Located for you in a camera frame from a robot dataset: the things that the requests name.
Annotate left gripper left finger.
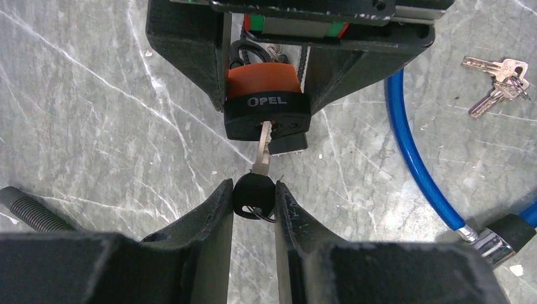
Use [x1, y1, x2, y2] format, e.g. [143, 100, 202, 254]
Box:
[1, 179, 233, 303]

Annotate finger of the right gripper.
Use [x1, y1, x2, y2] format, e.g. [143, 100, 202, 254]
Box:
[146, 0, 231, 111]

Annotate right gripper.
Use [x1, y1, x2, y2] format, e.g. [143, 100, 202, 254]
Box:
[167, 0, 456, 114]

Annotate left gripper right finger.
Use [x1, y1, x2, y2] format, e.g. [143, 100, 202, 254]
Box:
[275, 182, 507, 303]

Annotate orange black padlock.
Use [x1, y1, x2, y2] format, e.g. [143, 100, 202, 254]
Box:
[223, 39, 312, 141]

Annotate black car key bunch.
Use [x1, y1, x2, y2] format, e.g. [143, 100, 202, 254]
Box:
[232, 121, 275, 224]

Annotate silver lock keys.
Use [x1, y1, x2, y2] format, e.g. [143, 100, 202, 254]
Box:
[461, 56, 531, 119]

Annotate blue cable lock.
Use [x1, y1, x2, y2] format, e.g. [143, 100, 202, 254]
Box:
[384, 69, 536, 269]

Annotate black corrugated hose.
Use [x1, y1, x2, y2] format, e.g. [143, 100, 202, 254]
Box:
[0, 186, 77, 234]

